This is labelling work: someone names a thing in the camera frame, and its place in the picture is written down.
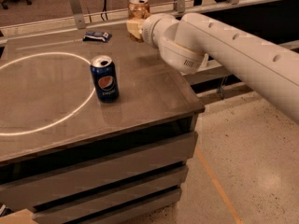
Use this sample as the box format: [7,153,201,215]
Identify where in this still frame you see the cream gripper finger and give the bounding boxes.
[126,19,144,42]

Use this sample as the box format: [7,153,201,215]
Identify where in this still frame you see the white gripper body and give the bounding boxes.
[141,13,176,49]

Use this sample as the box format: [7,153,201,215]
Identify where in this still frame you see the metal railing post left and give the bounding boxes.
[69,0,86,29]

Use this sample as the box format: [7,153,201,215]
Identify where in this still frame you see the black hanging cable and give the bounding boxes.
[99,0,109,21]

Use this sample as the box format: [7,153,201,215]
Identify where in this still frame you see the blue rxbar blueberry wrapper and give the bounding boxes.
[83,31,112,43]

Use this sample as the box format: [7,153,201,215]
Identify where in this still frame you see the grey drawer cabinet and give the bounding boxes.
[0,113,197,224]

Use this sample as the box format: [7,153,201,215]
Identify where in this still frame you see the orange soda can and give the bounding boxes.
[128,0,150,20]

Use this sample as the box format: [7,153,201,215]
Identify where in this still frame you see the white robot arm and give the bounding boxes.
[126,13,299,123]

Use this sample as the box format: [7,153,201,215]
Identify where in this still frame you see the blue Pepsi can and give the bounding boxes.
[90,55,119,103]

